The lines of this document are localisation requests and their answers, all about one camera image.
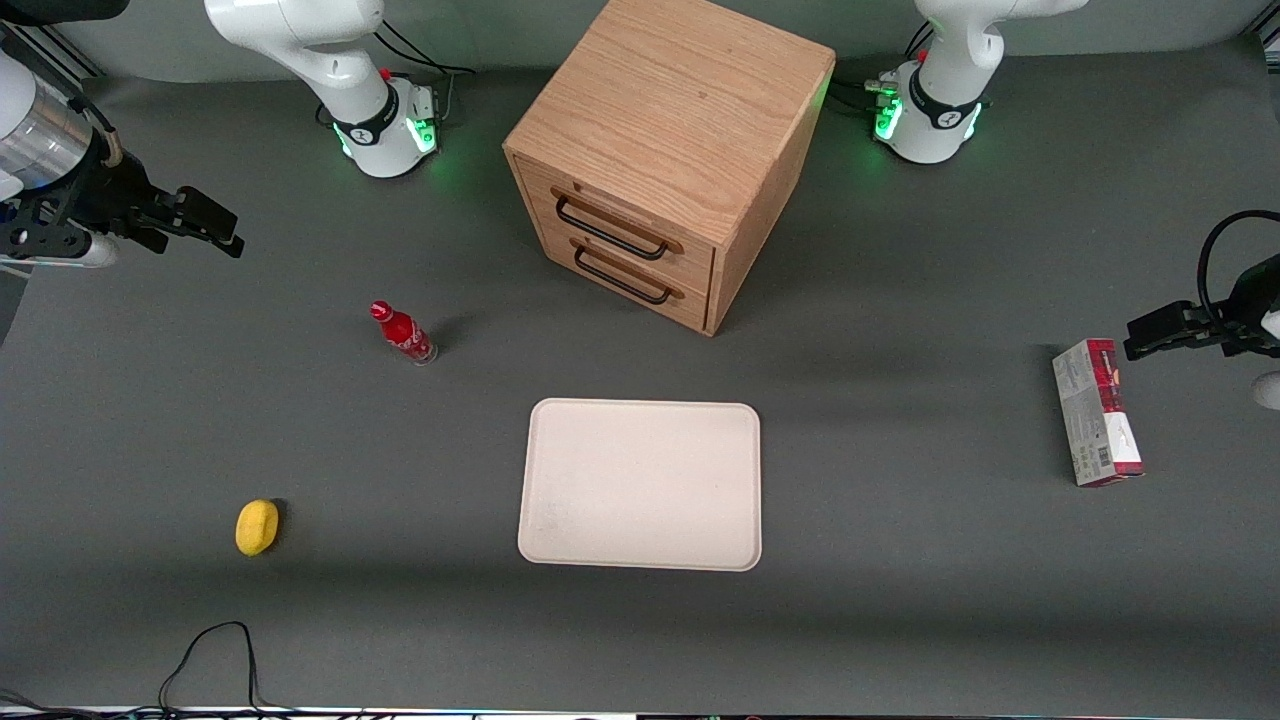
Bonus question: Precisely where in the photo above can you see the aluminium frame profile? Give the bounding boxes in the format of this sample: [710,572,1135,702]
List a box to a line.
[0,18,103,83]

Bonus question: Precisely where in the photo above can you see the red cola bottle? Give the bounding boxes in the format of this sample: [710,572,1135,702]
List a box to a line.
[369,299,440,367]

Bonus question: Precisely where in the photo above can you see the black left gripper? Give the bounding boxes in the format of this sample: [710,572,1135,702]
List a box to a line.
[1122,254,1280,362]

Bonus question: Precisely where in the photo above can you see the black cable on table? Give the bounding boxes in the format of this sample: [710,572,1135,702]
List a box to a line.
[0,620,301,720]

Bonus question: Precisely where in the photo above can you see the yellow lemon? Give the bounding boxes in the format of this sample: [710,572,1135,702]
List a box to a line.
[234,498,282,558]

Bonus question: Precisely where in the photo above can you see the wooden drawer with black handle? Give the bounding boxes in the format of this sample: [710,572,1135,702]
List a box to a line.
[540,226,713,336]
[514,158,717,293]

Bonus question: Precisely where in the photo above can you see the beige plastic tray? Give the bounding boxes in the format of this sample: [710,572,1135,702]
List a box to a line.
[516,397,764,573]

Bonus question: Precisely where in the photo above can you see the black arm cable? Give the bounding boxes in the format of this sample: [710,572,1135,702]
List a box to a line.
[58,88,125,169]
[1197,209,1280,323]

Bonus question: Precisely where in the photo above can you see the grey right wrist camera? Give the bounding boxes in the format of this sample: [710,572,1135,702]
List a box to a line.
[0,232,119,271]

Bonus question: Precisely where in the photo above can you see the wooden drawer cabinet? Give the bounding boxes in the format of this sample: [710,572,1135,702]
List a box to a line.
[502,0,837,338]

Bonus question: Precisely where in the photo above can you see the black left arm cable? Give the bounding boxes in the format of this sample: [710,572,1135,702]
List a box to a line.
[1197,209,1280,323]

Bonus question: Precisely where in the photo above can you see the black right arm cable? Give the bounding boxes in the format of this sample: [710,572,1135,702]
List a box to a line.
[58,88,125,169]

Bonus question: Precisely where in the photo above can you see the black left base cables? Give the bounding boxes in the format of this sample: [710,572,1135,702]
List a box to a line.
[828,20,937,119]

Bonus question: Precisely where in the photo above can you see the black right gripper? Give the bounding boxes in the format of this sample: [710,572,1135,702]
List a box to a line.
[0,150,245,263]

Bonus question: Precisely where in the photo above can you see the grey red carton box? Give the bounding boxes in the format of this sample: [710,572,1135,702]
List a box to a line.
[1051,337,1146,489]

